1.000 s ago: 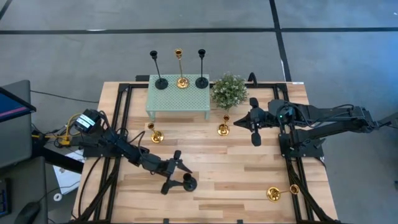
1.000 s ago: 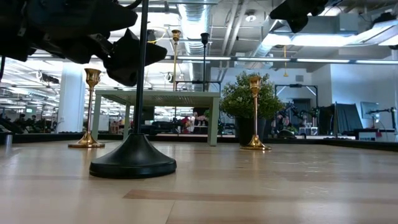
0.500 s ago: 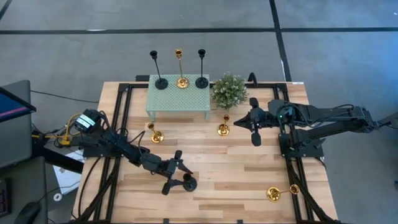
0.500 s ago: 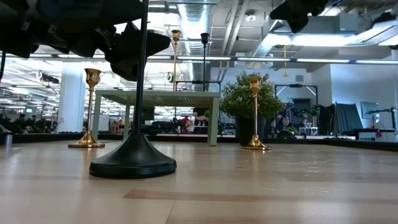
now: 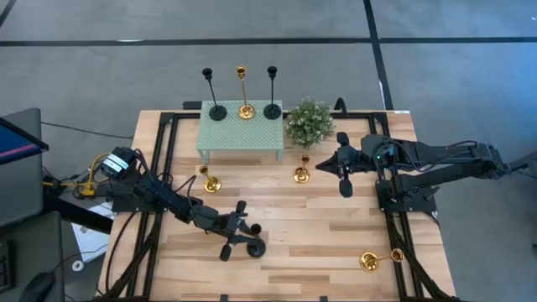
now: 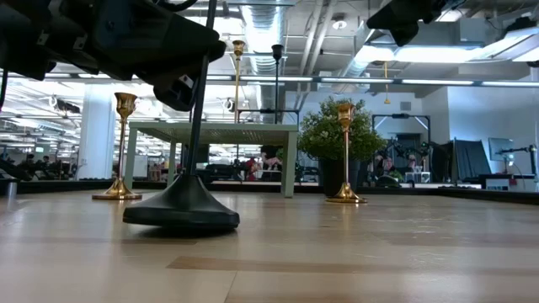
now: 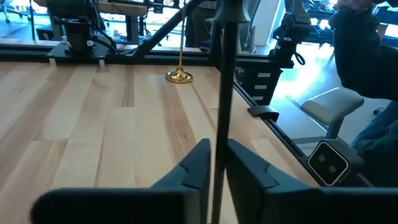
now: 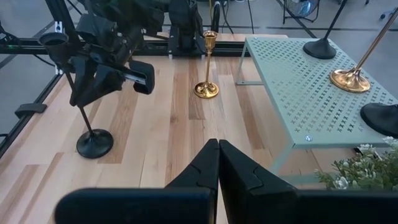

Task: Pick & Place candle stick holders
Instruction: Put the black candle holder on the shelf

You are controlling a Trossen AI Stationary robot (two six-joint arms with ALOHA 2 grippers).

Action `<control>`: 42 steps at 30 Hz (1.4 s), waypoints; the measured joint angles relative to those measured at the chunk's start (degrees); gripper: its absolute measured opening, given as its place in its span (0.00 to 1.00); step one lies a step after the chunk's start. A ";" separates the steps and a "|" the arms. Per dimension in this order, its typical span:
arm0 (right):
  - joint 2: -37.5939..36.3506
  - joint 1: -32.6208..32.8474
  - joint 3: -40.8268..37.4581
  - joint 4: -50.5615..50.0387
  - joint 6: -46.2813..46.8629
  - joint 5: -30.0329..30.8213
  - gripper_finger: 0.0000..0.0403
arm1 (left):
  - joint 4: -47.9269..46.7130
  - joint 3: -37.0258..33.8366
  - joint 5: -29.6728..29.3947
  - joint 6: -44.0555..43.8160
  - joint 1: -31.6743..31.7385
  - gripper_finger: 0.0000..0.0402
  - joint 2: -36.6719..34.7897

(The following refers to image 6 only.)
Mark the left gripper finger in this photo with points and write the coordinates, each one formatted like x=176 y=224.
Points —
x=189 y=44

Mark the black candlestick holder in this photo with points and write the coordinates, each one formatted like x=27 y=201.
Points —
x=181 y=206
x=277 y=50

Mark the short gold candlestick holder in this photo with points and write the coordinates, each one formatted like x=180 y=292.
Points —
x=345 y=113
x=118 y=191

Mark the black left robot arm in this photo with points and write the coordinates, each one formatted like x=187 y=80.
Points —
x=25 y=33

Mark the long ceiling light strip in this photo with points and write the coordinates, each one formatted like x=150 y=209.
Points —
x=358 y=80

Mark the mint green perforated shelf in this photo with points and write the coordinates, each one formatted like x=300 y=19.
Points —
x=261 y=126

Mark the white building column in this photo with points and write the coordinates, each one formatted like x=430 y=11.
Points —
x=97 y=143

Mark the potted plant with white flowers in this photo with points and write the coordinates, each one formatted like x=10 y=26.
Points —
x=324 y=134

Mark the black curtain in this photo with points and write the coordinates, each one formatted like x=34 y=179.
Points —
x=471 y=162

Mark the silver air duct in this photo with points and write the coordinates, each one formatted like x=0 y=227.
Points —
x=265 y=25

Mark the black frame stand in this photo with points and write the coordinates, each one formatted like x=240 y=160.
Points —
x=400 y=115

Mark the grey wall monitor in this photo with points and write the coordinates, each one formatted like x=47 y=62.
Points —
x=501 y=148

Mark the black aluminium table frame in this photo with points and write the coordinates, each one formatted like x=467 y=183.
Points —
x=54 y=186

